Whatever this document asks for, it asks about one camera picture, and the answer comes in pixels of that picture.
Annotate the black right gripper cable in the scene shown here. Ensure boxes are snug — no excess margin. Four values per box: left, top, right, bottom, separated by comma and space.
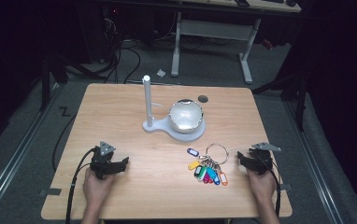
255, 154, 283, 218

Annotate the black metal stand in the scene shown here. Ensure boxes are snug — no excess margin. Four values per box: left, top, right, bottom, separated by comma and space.
250, 69, 313, 133
38, 54, 70, 112

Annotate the white-framed background desk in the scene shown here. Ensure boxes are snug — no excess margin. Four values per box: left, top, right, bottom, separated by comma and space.
126, 0, 302, 85

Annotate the person's left hand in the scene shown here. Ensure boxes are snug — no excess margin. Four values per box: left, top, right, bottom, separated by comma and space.
82, 167, 119, 207

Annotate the bundle of black floor cables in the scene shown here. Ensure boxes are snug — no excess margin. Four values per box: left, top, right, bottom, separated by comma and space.
67, 12, 142, 85

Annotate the shiny silver metal bowl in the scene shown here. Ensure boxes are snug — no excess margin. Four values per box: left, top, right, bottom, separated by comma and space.
167, 98, 206, 134

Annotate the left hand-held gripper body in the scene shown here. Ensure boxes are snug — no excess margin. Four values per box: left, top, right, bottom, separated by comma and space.
89, 141, 118, 180

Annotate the white stand with pole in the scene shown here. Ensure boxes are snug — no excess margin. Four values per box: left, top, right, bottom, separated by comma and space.
141, 75, 207, 143

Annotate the thin black floor cable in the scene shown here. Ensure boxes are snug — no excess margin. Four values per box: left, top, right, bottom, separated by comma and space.
51, 112, 79, 173

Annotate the key ring with coloured tags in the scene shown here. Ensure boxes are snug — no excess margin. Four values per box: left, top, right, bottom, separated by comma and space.
186, 142, 230, 187

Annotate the metal floor rail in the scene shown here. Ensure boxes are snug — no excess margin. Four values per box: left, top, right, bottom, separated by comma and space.
282, 98, 345, 224
0, 83, 63, 224

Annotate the person's right hand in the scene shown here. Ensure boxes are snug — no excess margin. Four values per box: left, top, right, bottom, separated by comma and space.
247, 168, 278, 203

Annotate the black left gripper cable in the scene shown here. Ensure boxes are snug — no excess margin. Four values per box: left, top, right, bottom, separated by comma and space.
64, 148, 96, 224

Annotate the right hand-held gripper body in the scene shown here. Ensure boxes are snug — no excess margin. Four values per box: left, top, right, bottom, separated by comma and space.
248, 141, 282, 175

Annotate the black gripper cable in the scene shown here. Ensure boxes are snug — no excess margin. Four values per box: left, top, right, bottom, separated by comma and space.
64, 148, 96, 224
255, 154, 283, 218

